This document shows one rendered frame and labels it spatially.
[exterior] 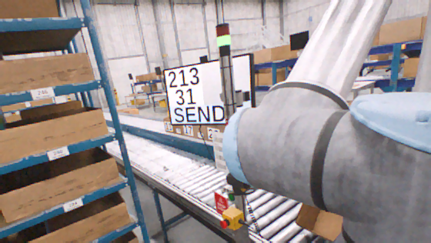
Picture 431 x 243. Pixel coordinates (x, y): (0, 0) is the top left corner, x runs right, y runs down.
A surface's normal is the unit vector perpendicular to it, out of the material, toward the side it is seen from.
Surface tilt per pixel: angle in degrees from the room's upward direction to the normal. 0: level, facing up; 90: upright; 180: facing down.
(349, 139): 46
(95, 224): 91
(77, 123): 91
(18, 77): 91
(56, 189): 91
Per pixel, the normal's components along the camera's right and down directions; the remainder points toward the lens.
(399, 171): -0.84, 0.23
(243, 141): -0.75, -0.17
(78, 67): 0.58, 0.18
